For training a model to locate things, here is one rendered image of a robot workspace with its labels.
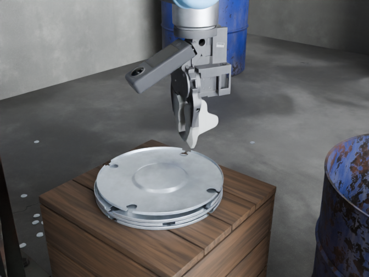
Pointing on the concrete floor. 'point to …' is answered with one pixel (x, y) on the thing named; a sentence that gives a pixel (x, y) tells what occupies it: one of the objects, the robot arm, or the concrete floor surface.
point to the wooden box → (260, 215)
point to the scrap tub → (344, 212)
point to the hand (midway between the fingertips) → (184, 138)
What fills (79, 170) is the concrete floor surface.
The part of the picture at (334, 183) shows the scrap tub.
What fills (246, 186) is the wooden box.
